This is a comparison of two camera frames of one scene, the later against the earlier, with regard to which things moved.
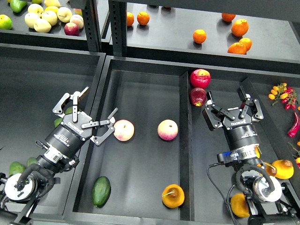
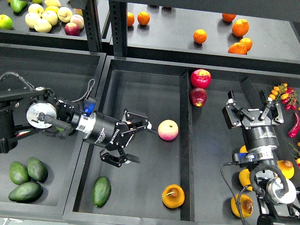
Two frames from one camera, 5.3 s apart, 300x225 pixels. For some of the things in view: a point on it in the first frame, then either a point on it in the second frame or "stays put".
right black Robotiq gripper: x=240 y=132 → x=259 y=133
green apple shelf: x=5 y=22 stays put
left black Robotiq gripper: x=67 y=138 → x=110 y=134
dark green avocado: x=101 y=191 stays put
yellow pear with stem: x=173 y=196 stays put
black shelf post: x=115 y=26 stays put
